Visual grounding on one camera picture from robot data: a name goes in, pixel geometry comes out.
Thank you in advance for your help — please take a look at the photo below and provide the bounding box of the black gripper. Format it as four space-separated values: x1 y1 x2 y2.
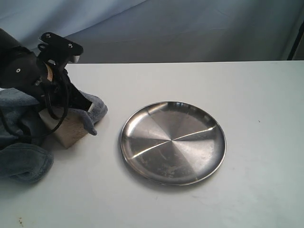
33 61 93 112

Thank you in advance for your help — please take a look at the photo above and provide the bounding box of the light wooden cube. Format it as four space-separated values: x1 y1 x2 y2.
38 109 88 149

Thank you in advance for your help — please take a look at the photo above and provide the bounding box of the grey fleece towel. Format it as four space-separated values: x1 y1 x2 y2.
0 88 108 183

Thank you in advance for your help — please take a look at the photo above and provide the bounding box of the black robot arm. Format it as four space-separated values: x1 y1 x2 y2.
0 30 94 112

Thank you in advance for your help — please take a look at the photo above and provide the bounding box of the blue-grey backdrop cloth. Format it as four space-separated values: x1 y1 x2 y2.
0 0 304 63

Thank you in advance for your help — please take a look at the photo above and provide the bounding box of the round stainless steel plate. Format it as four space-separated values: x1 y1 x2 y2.
119 101 227 186

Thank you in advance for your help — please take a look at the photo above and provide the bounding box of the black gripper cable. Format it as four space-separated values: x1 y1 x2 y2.
0 61 72 140

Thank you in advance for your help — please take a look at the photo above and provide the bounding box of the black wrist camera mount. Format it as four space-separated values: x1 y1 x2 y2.
38 32 84 70

